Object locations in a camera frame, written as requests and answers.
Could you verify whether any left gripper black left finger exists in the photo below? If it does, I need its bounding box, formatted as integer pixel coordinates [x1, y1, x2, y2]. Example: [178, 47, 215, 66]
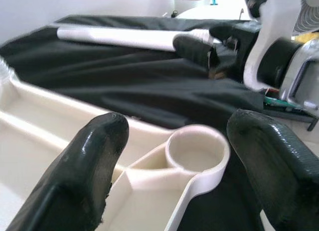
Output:
[4, 112, 130, 231]

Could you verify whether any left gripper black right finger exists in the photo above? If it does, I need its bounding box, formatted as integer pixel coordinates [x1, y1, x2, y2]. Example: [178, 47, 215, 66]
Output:
[226, 109, 319, 231]

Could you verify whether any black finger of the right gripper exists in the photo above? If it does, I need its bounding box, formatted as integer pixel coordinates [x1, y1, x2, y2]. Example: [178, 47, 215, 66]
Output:
[172, 33, 218, 70]
[208, 23, 236, 44]

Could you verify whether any white plastic table top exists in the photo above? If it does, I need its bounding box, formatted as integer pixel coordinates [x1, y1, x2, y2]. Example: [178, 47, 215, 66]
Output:
[0, 75, 230, 231]

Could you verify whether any black metal stand leg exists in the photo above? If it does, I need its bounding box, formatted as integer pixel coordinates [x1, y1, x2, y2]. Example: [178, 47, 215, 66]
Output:
[264, 108, 319, 132]

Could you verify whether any white fan head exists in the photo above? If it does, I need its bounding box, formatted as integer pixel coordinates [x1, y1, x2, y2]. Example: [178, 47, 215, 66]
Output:
[293, 0, 319, 34]

